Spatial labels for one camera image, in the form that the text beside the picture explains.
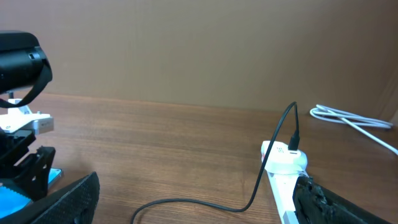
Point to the turquoise screen smartphone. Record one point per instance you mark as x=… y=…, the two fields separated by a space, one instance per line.
x=12 y=202

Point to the white charger plug adapter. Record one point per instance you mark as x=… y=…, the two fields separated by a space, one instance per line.
x=283 y=161

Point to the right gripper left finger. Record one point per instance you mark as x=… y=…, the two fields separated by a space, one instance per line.
x=75 y=203

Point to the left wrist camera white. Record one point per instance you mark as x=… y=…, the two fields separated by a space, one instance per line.
x=22 y=118

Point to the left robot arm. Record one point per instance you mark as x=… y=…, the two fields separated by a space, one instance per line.
x=25 y=72

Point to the white power strip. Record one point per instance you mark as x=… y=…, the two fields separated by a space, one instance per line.
x=283 y=189

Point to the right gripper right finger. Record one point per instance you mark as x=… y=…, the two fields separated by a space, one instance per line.
x=318 y=205

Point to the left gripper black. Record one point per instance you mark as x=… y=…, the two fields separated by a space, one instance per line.
x=29 y=172

